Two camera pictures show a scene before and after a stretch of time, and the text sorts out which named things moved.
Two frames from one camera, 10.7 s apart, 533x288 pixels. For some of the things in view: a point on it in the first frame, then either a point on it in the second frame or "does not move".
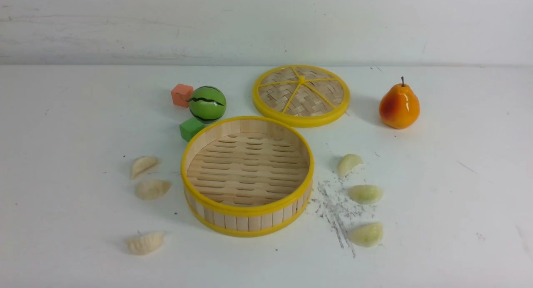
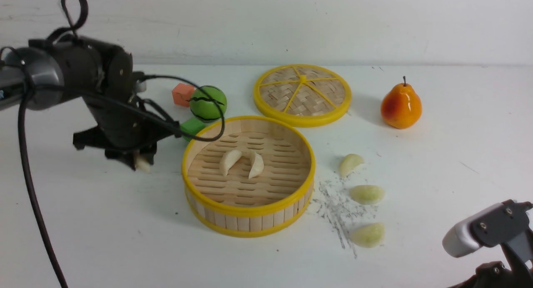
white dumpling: (140, 163) -> (227, 159)
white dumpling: (149, 190) -> (257, 166)
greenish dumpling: (367, 235) does not move
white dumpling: (145, 244) -> (141, 164)
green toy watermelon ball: (207, 104) does not move
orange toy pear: (399, 108) does not move
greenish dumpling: (365, 194) does not move
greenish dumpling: (347, 163) does not move
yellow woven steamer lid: (301, 96) does not move
